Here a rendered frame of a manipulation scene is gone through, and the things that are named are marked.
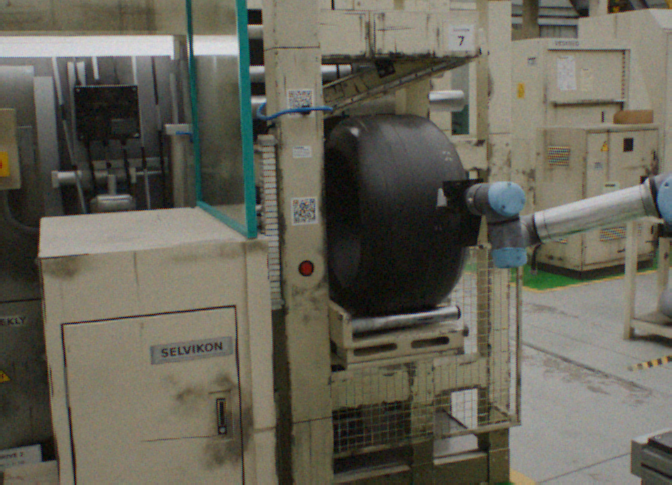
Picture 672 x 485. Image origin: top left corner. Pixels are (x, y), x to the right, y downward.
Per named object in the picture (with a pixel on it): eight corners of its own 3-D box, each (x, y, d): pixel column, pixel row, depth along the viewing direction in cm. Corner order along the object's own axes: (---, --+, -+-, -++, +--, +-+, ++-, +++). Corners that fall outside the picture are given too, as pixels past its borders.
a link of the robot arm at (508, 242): (534, 258, 192) (526, 211, 191) (525, 267, 182) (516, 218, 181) (501, 262, 195) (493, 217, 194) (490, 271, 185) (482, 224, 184)
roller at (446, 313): (341, 331, 230) (346, 336, 226) (341, 315, 229) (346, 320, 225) (454, 317, 241) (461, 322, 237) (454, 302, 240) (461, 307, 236)
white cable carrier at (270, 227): (269, 310, 226) (261, 135, 219) (264, 306, 231) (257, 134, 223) (284, 308, 228) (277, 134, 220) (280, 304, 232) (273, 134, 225)
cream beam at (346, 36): (299, 60, 244) (297, 9, 242) (277, 64, 268) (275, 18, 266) (481, 57, 264) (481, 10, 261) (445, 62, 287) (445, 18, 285)
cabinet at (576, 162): (583, 281, 673) (585, 127, 653) (533, 270, 723) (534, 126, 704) (658, 268, 717) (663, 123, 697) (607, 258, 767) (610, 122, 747)
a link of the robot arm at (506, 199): (500, 222, 179) (493, 184, 179) (476, 222, 190) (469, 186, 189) (531, 215, 182) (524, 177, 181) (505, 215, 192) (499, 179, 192)
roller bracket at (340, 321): (343, 350, 222) (342, 314, 220) (300, 315, 259) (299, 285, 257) (354, 348, 223) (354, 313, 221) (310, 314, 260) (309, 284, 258)
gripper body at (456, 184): (467, 179, 207) (491, 177, 196) (469, 213, 208) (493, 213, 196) (440, 181, 205) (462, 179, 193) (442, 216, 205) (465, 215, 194)
